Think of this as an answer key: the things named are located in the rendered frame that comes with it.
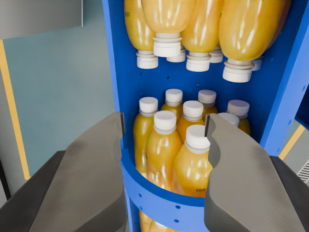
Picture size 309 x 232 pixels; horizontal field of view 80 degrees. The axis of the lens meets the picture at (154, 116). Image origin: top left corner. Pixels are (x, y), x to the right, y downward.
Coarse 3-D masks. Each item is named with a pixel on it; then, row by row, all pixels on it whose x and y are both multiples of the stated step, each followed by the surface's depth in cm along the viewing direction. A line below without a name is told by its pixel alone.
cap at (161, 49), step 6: (156, 42) 26; (156, 48) 26; (162, 48) 25; (168, 48) 25; (174, 48) 25; (180, 48) 27; (156, 54) 26; (162, 54) 26; (168, 54) 26; (174, 54) 26
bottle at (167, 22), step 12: (144, 0) 23; (156, 0) 21; (168, 0) 21; (180, 0) 21; (192, 0) 22; (144, 12) 24; (156, 12) 22; (168, 12) 22; (180, 12) 22; (192, 12) 24; (156, 24) 23; (168, 24) 23; (180, 24) 23; (156, 36) 26; (168, 36) 25; (180, 36) 27
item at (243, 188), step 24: (216, 120) 11; (216, 144) 9; (240, 144) 9; (216, 168) 7; (240, 168) 7; (264, 168) 7; (216, 192) 6; (240, 192) 6; (264, 192) 6; (216, 216) 6; (240, 216) 6; (264, 216) 6; (288, 216) 6
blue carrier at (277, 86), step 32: (288, 32) 29; (128, 64) 35; (160, 64) 42; (224, 64) 41; (288, 64) 17; (128, 96) 38; (160, 96) 46; (192, 96) 47; (224, 96) 44; (256, 96) 37; (288, 96) 19; (128, 128) 40; (256, 128) 38; (288, 128) 23; (128, 160) 33; (128, 192) 34; (160, 192) 27; (192, 224) 27
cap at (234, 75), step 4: (224, 68) 28; (228, 68) 27; (224, 72) 28; (228, 72) 27; (232, 72) 27; (236, 72) 26; (240, 72) 26; (244, 72) 26; (248, 72) 26; (224, 76) 28; (228, 76) 27; (232, 76) 27; (236, 76) 26; (240, 76) 26; (244, 76) 26; (248, 76) 26; (228, 80) 27; (232, 80) 27; (236, 80) 27; (240, 80) 26; (244, 80) 26; (248, 80) 27
